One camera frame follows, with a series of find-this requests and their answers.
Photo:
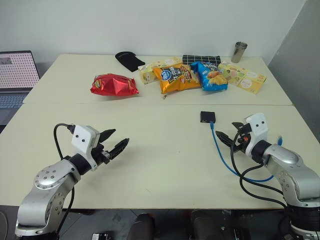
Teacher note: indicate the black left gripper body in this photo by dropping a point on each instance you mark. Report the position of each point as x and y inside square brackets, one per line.
[101, 156]

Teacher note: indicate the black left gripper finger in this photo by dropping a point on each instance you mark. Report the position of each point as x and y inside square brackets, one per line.
[118, 147]
[107, 134]

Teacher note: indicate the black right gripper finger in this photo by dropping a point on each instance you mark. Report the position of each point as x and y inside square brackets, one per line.
[226, 138]
[239, 125]

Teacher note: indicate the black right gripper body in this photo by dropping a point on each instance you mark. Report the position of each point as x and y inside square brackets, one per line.
[242, 142]

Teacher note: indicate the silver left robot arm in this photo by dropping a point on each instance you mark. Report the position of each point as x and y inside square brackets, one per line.
[47, 182]

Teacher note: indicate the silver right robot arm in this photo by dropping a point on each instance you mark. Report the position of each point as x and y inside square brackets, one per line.
[292, 170]

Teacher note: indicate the small black box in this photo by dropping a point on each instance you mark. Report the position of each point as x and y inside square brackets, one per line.
[207, 116]

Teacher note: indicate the red snack bag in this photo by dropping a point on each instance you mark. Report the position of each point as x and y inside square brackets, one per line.
[112, 85]

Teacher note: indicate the yellow tissue box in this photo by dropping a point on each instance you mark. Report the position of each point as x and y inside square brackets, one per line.
[150, 72]
[243, 75]

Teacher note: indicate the blue chip bag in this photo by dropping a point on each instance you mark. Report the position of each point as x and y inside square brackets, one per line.
[211, 77]

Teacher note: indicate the steel cup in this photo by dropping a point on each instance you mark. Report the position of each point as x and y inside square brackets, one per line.
[238, 52]

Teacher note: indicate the black fabric pouch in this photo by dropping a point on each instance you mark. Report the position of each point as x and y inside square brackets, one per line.
[128, 60]

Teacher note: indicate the black grid pattern cloth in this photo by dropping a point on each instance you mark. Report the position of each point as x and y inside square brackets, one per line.
[200, 59]

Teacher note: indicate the orange chip bag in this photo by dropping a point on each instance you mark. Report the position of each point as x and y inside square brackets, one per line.
[175, 78]

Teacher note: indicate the grey partition panel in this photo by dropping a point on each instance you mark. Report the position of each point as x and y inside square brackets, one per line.
[297, 57]

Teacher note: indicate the grey laptop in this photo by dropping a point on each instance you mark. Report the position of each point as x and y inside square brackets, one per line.
[15, 77]

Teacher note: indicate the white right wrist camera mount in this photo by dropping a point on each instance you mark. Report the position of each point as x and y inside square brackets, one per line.
[258, 126]

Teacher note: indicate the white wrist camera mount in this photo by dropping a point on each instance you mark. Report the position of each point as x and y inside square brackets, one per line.
[83, 138]
[258, 126]

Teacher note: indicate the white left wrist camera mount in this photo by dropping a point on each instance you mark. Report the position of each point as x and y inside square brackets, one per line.
[83, 138]

